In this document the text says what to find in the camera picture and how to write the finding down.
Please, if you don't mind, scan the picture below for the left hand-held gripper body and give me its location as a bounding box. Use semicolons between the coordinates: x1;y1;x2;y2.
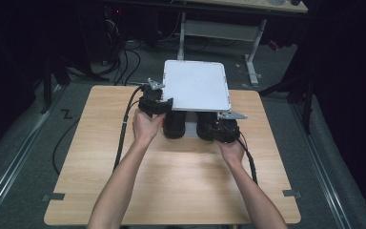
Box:
137;77;166;117

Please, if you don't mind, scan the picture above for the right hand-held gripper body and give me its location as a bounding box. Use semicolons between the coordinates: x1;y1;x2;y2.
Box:
208;111;248;144

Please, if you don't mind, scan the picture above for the white box lid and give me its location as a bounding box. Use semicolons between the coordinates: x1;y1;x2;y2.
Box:
161;59;233;113

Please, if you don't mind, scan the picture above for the person's right hand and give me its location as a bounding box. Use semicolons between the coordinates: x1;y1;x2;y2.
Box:
214;138;246;167

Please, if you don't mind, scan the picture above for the person's left hand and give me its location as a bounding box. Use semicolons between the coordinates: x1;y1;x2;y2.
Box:
132;108;167;148

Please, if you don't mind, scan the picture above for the black metal stand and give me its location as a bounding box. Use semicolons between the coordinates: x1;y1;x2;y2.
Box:
259;71;316;135
40;55;71;115

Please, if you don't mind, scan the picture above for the white framed desk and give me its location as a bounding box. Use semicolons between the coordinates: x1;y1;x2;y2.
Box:
108;0;309;87

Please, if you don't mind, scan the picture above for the grey tape piece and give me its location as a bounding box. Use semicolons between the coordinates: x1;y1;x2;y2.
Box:
42;192;66;202
281;189;302;199

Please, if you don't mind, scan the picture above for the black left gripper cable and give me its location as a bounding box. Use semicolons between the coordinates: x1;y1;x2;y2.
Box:
112;84;147;173

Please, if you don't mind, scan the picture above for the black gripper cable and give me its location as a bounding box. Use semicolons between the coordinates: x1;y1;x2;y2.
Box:
234;127;259;185
112;84;147;173

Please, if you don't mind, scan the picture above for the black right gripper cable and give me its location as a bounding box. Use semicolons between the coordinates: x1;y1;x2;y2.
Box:
234;127;259;185

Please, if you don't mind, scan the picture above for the bundle of black floor cables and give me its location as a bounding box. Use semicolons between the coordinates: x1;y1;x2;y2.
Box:
99;17;143;87

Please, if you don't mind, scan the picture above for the thin black floor cable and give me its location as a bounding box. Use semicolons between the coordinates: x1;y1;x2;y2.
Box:
51;117;81;176

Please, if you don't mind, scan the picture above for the metal floor rail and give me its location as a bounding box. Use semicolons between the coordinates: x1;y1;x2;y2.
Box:
0;106;51;225
291;103;353;229

